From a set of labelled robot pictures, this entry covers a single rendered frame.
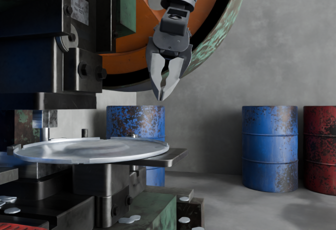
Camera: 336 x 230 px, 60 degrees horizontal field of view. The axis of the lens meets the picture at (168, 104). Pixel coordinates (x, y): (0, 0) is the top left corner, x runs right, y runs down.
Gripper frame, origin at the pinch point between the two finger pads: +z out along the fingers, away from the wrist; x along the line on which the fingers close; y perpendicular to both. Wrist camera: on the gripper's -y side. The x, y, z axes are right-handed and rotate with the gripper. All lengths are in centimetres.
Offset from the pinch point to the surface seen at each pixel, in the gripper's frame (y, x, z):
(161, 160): -9.4, -2.0, 11.5
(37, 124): 3.4, 23.5, 10.2
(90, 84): 1.4, 14.2, 0.5
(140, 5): 36.1, 12.0, -30.9
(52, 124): 4.8, 21.1, 9.8
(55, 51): -4.2, 20.1, -3.7
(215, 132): 322, -77, 4
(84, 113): 231, 71, 8
